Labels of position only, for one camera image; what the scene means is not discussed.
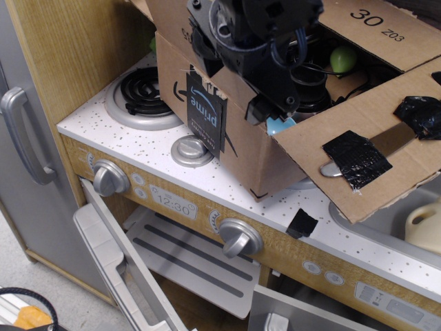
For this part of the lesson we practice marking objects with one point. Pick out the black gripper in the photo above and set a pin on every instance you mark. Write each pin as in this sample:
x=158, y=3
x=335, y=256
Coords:
x=260, y=41

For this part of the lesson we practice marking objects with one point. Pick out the right silver stove knob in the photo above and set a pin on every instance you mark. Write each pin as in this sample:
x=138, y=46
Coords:
x=239, y=238

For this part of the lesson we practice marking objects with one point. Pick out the white oven rack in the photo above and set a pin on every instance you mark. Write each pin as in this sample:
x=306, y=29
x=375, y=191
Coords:
x=193, y=261

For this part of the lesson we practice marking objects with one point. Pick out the toy kitchen stove unit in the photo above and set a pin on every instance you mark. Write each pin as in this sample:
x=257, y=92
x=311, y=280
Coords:
x=75, y=50

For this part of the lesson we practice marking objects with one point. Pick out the black silver 3d mouse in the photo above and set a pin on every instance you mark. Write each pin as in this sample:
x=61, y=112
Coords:
x=310, y=82

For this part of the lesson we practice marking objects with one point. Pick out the light blue bowl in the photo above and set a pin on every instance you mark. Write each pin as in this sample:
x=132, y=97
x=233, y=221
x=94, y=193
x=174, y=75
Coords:
x=274, y=126

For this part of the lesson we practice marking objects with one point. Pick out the silver fridge handle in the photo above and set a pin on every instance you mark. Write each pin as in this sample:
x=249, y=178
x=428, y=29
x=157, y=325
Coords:
x=12, y=103

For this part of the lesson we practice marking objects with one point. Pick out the left silver stove knob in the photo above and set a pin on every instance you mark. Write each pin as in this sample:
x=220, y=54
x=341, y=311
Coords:
x=109, y=178

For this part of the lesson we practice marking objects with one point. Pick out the grey toy sink basin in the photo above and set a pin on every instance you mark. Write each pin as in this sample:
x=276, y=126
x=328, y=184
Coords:
x=387, y=226

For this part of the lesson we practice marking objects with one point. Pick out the grey dishwasher door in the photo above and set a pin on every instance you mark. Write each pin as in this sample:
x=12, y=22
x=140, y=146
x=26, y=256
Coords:
x=272, y=310

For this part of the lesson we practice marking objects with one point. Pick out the aluminium frame rail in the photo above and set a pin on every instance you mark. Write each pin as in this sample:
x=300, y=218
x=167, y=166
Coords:
x=10, y=308

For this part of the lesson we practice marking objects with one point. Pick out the black tape on knife tip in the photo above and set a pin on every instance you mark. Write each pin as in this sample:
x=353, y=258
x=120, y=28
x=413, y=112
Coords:
x=354, y=158

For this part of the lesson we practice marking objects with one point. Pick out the left rear stove burner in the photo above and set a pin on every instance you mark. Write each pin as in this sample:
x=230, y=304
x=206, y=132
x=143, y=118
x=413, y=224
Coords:
x=134, y=101

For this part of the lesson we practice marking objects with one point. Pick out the orange object bottom left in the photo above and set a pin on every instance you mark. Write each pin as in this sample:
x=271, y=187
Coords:
x=30, y=317

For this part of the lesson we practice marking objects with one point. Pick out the grey toy fridge door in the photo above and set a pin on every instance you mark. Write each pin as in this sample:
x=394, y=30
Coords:
x=36, y=197

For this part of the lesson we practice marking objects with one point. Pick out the crumpled black tape on knife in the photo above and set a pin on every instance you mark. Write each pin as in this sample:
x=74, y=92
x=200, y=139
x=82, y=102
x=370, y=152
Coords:
x=422, y=115

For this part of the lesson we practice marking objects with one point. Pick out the open grey oven door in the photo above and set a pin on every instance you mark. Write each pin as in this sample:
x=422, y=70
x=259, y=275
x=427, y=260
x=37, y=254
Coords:
x=129, y=281

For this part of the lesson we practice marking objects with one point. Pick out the small front silver burner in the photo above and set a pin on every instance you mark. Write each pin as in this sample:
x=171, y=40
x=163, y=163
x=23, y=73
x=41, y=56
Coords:
x=190, y=152

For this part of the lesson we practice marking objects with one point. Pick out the cream ceramic pitcher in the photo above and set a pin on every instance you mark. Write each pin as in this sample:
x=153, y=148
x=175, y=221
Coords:
x=422, y=227

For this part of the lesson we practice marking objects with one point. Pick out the silver stove knob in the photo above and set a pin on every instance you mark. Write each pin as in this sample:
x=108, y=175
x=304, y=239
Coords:
x=239, y=238
x=109, y=178

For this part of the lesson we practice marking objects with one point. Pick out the loose black tape piece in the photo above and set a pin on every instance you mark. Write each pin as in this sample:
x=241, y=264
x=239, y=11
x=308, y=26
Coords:
x=302, y=225

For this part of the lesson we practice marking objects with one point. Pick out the green round fruit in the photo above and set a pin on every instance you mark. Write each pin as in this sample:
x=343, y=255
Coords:
x=343, y=59

